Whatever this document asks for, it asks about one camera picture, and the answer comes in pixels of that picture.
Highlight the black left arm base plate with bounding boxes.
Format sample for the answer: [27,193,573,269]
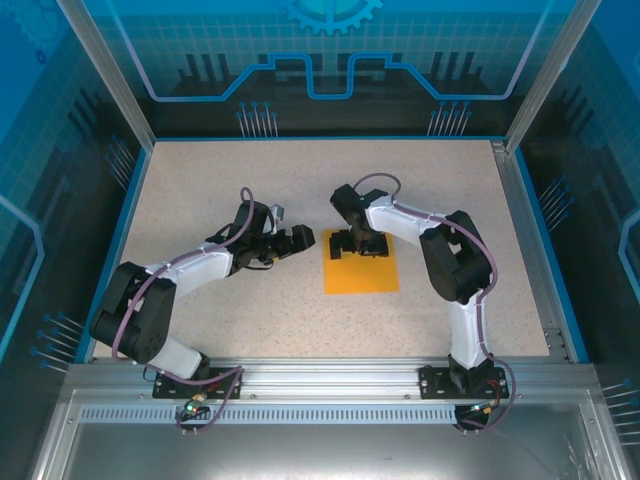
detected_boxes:
[152,366,244,401]

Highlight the blue printed enclosure panel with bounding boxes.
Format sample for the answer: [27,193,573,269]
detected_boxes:
[0,0,151,480]
[519,0,640,451]
[87,0,576,139]

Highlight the aluminium frame post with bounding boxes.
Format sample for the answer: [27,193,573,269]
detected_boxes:
[503,0,605,152]
[53,0,157,151]

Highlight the blue table edge strip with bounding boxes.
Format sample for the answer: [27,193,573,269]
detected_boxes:
[81,146,154,364]

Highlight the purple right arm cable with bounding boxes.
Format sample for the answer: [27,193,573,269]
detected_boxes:
[353,172,520,432]

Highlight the shiny metal tray sheet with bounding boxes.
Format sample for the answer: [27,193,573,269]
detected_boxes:
[29,389,632,480]

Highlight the aluminium side rail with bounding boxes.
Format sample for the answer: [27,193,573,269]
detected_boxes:
[491,139,572,362]

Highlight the aluminium mounting rail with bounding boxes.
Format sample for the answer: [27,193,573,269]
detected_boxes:
[64,357,599,402]

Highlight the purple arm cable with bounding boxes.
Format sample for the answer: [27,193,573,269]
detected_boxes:
[110,187,257,437]
[353,172,520,432]

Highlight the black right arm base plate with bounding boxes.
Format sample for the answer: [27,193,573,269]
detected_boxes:
[418,364,507,401]

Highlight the slotted grey cable duct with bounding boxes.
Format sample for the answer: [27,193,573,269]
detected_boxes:
[79,405,459,426]

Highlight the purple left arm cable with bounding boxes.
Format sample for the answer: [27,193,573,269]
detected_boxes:
[110,187,257,437]

